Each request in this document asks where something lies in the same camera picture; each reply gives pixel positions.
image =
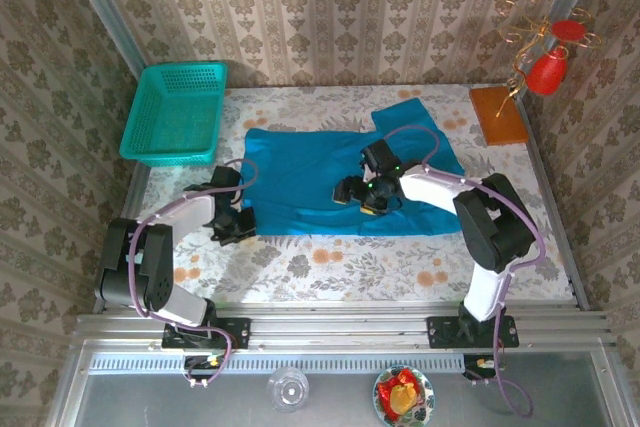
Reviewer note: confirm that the blue t-shirt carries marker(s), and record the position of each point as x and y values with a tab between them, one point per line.
300	172

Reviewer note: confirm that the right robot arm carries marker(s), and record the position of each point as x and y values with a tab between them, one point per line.
495	227

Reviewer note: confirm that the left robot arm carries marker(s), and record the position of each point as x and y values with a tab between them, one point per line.
157	267

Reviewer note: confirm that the floral tablecloth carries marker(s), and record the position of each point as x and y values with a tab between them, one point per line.
310	287

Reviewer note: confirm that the teal plastic basket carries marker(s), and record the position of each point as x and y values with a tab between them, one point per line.
170	117

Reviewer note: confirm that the orange wooden base board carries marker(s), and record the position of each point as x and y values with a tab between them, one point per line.
510	129

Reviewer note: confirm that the clear plastic cup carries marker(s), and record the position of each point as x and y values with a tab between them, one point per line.
287	389

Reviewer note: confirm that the red foil wrapper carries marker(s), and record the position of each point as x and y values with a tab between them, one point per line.
386	392

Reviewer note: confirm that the leaf patterned plate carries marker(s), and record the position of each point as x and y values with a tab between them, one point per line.
426	397

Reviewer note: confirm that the red goblet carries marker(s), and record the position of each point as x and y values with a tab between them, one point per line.
545	77

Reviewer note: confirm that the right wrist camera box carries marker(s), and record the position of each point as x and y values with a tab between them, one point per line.
380	157

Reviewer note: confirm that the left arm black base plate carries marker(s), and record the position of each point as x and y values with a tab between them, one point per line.
237	333

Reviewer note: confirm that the aluminium rail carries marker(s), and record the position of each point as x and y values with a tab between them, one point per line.
340	329

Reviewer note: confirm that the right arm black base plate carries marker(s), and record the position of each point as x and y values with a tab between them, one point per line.
440	332

